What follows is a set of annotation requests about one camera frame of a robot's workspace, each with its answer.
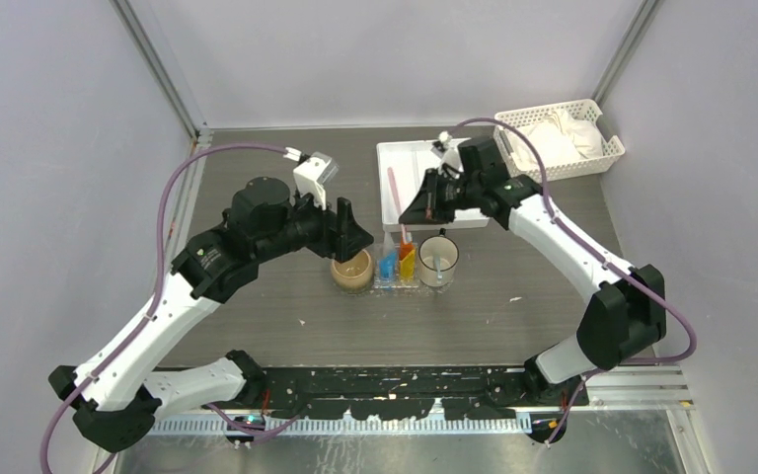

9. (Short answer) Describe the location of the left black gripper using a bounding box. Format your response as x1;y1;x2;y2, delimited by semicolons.
255;183;372;263

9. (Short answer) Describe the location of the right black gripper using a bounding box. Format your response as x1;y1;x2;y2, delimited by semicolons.
401;167;483;225

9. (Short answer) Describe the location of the tan ceramic mug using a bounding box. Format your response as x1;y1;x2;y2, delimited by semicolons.
331;250;375;293

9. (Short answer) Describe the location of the white toothpaste tube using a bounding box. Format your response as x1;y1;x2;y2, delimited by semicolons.
381;232;397;260

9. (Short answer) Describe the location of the blue toothpaste tube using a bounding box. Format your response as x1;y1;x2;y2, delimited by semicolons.
379;250;398;286

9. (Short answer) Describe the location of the white ribbed mug black rim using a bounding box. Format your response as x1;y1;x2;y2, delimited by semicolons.
418;228;460;288

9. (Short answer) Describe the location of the white plastic bin tray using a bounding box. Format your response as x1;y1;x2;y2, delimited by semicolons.
376;138;492;234

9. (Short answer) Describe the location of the clear rectangular holder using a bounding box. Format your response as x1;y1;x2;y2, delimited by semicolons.
372;245;420;291

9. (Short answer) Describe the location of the yellow toothpaste tube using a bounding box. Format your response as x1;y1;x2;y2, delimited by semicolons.
399;252;416;282

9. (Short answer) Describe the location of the clear oval glass tray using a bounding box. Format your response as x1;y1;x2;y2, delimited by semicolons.
333;281;444;297

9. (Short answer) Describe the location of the pink toothbrush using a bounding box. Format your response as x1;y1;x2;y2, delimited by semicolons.
387;167;412;245

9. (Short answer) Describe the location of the orange toothpaste tube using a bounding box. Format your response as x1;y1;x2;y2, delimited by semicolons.
398;242;416;264

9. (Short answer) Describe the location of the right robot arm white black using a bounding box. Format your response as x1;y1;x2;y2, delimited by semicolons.
399;136;666;406

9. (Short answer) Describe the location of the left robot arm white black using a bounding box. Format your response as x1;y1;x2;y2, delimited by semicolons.
48;177;374;453

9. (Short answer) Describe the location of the white cloth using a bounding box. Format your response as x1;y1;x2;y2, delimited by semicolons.
517;110;604;170

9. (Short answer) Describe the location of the white perforated basket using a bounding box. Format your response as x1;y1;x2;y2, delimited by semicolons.
493;99;626;182

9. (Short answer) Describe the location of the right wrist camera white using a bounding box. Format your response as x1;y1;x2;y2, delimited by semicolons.
432;131;463;176

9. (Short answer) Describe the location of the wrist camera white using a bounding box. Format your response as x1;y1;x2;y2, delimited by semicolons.
432;131;463;176
283;147;340;210

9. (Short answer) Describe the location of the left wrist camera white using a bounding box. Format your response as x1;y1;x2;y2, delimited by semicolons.
283;147;340;210

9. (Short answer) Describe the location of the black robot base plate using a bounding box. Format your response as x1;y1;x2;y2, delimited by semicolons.
200;364;591;447

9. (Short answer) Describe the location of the aluminium frame rail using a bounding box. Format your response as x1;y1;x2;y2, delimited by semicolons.
99;364;696;415

